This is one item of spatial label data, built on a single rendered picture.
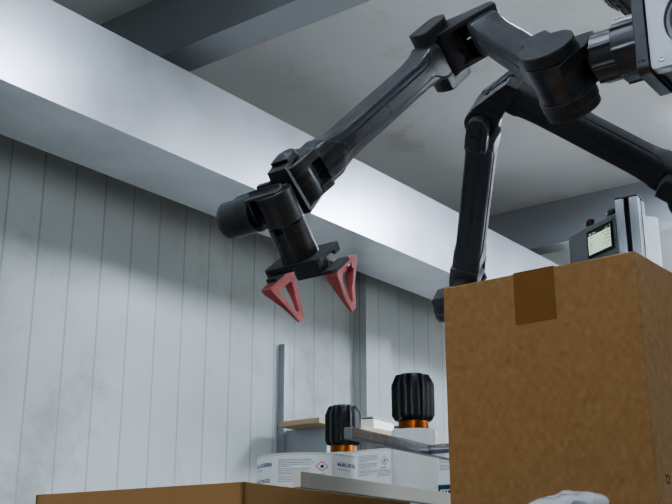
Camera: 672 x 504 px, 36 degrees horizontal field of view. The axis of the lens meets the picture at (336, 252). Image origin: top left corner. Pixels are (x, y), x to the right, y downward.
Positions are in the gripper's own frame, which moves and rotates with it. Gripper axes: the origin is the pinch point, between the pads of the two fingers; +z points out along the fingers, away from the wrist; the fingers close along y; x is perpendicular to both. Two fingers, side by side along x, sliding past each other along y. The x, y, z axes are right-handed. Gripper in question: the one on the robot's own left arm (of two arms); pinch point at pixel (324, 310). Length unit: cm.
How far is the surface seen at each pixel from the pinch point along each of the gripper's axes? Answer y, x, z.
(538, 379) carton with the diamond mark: -41.9, 25.5, 3.1
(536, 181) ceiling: 205, -570, 152
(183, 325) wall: 313, -290, 103
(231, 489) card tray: -28, 60, -8
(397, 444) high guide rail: -18.0, 21.3, 11.6
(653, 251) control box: -27, -69, 28
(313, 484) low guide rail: -11.1, 31.2, 10.1
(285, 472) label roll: 38, -18, 38
